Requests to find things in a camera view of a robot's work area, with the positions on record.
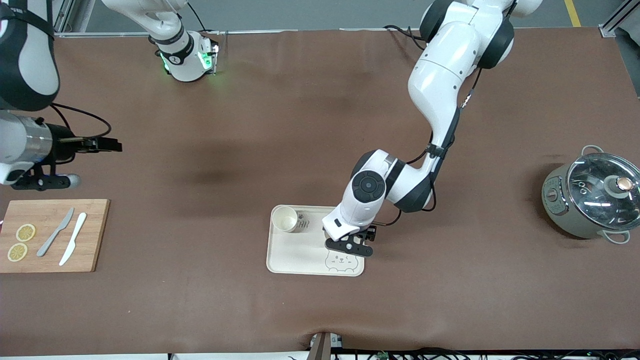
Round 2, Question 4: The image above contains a white plastic cup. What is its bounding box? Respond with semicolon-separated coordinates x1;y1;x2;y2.
271;205;300;234

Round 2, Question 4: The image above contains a cream tray with bear print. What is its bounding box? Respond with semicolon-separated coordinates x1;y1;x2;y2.
266;205;366;277

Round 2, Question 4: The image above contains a grey plastic knife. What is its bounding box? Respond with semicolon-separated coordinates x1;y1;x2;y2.
36;207;75;258

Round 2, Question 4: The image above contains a white plastic knife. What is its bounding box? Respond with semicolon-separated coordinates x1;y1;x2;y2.
59;212;88;267

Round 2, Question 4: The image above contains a bamboo cutting board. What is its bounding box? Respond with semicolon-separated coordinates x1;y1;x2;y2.
0;199;111;274

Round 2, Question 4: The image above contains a grey cooking pot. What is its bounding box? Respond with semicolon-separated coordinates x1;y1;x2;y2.
541;145;640;245

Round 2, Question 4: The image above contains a glass pot lid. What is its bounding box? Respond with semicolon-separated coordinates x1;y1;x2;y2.
567;152;640;231

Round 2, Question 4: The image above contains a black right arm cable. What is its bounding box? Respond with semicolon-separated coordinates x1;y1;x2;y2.
49;102;112;143

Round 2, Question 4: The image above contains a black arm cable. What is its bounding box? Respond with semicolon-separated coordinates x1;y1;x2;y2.
377;67;483;228
49;102;112;143

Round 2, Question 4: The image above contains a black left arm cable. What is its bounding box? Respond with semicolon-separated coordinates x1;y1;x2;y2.
377;67;483;228

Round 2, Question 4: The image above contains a brown clamp post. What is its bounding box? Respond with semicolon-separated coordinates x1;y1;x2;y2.
307;331;333;360

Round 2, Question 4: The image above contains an aluminium frame post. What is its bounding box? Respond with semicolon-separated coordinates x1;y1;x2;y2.
51;0;88;37
599;0;640;38

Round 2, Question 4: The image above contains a black base power cable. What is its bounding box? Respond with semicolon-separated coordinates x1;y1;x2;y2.
382;24;428;51

